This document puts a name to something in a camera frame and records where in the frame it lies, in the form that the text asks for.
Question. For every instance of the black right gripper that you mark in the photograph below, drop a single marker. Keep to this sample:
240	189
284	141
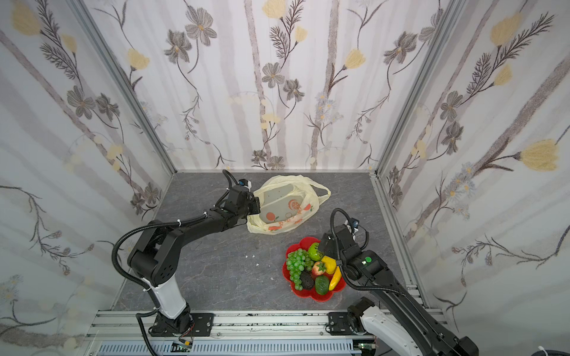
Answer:
329	245

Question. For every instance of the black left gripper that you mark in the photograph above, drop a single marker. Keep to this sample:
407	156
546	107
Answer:
253	205

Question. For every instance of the light green custard apple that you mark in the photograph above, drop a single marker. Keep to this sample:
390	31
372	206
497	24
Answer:
314	253

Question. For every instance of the red green mango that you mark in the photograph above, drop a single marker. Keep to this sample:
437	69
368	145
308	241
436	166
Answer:
319	268

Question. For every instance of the yellow banana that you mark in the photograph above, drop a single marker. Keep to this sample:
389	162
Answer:
336	277

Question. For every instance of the dark green avocado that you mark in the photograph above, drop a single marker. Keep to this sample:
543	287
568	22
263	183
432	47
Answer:
321	285

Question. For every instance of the green grape bunch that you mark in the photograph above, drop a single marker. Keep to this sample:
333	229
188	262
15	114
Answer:
297	262

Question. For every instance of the yellow printed plastic bag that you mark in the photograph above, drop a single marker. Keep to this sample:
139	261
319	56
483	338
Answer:
286	203

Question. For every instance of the dark brown avocado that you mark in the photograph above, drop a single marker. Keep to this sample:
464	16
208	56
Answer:
307	282

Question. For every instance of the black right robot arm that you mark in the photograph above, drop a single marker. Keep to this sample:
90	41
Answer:
412	330

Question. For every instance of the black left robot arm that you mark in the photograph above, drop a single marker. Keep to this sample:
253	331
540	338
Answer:
155	257

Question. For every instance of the red flower-shaped plate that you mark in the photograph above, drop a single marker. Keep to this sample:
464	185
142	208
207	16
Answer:
305	243

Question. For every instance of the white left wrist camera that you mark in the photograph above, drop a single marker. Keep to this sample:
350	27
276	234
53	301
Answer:
246	183

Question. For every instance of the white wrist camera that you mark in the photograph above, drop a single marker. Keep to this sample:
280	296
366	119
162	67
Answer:
246	183
353	225

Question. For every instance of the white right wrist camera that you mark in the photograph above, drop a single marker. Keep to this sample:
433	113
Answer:
353	225

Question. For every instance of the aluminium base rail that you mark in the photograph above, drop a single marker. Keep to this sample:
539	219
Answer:
233	325

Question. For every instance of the white slotted cable duct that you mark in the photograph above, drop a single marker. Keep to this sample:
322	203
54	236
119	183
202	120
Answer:
267	347

